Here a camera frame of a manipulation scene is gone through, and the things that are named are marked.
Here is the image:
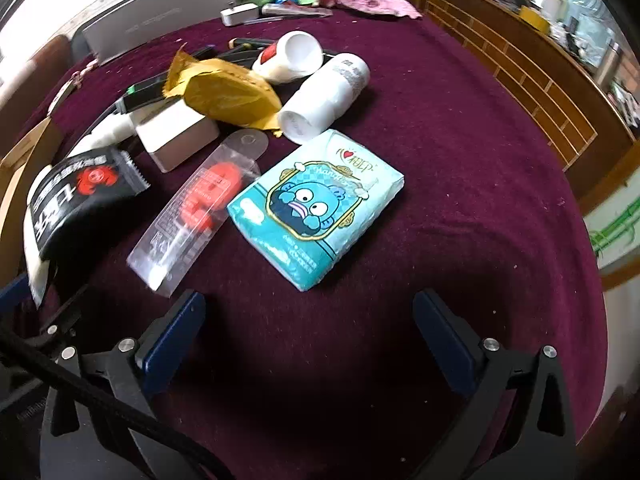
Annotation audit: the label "teal cartoon tissue pack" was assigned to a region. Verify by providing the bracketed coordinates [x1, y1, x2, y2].
[227, 129, 406, 292]

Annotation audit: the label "white dropper bottle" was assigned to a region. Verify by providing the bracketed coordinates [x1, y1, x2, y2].
[67, 112, 138, 158]

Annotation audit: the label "large white plastic bottle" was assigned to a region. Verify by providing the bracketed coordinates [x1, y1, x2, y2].
[276, 52, 371, 143]

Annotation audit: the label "small white box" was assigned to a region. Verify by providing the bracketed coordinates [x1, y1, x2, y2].
[220, 4, 260, 27]

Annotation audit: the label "cardboard box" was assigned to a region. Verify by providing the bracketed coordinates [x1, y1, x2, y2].
[0, 117, 63, 291]

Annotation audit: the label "yellow snack packet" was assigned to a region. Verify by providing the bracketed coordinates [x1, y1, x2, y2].
[161, 45, 283, 138]

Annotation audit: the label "maroon blanket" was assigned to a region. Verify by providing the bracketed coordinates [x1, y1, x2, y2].
[10, 10, 608, 480]

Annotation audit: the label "clear package with red item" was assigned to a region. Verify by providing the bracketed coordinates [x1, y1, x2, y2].
[126, 129, 270, 298]

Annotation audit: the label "black marker green caps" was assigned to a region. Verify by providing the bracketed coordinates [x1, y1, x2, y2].
[114, 72, 168, 113]

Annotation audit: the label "brown chair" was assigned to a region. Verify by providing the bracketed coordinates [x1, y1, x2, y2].
[0, 35, 76, 161]

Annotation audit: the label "black snack packet red crab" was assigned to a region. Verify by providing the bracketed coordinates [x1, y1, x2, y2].
[22, 142, 151, 311]

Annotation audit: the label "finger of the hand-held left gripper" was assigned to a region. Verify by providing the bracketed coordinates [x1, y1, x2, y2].
[0, 274, 88, 346]

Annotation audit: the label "yellow box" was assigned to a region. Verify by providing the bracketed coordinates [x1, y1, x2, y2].
[520, 6, 551, 33]

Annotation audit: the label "black braided cable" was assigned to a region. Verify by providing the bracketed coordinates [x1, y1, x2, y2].
[0, 322, 236, 480]

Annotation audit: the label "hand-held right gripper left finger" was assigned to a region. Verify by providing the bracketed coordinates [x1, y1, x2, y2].
[40, 289, 221, 480]

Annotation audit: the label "tag with pink string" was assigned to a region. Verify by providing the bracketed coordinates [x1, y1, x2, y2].
[47, 60, 98, 111]

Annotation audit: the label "small beige box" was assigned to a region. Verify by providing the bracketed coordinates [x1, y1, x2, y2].
[135, 99, 221, 173]

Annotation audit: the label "long grey box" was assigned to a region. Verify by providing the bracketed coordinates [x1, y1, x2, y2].
[82, 0, 238, 67]

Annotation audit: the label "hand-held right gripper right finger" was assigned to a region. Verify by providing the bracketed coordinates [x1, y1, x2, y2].
[412, 288, 581, 480]

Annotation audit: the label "bamboo print panel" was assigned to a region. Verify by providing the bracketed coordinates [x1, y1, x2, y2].
[582, 195, 640, 276]

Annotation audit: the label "black marker yellow cap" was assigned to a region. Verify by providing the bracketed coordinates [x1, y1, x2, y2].
[228, 36, 276, 51]

